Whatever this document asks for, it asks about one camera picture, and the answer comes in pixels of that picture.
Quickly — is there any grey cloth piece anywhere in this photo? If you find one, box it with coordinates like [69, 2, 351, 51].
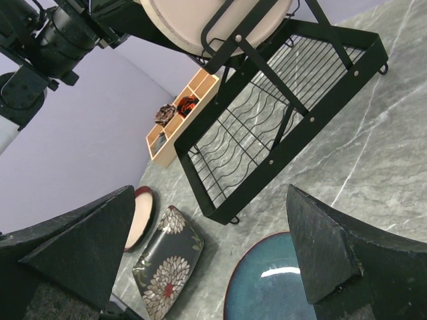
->
[154, 132, 167, 153]

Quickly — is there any wooden compartment tray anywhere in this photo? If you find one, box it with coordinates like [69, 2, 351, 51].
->
[146, 69, 220, 167]

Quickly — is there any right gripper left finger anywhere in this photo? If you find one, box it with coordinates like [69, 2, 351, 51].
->
[1, 185, 135, 319]

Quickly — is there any black wire dish rack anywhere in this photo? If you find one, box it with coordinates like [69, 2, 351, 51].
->
[175, 1, 388, 225]

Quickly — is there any black square floral plate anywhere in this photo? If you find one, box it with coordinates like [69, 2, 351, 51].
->
[132, 205, 205, 319]

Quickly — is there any brown beaded bundle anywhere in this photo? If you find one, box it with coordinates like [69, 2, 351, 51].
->
[154, 104, 177, 127]

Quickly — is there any beige front plate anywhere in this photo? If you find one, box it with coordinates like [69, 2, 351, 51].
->
[139, 0, 292, 57]

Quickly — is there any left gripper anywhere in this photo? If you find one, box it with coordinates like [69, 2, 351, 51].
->
[55, 0, 130, 49]

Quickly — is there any teal brown rimmed plate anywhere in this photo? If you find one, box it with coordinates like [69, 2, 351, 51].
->
[223, 231, 316, 320]

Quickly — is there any round red rimmed plate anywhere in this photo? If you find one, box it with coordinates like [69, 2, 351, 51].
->
[124, 186, 155, 252]

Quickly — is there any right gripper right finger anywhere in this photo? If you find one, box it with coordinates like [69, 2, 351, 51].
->
[286, 185, 426, 319]

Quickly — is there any red black cable bundle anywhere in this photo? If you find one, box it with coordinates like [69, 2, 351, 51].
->
[176, 95, 200, 117]

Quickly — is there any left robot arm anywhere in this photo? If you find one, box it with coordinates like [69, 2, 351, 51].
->
[1, 1, 128, 151]

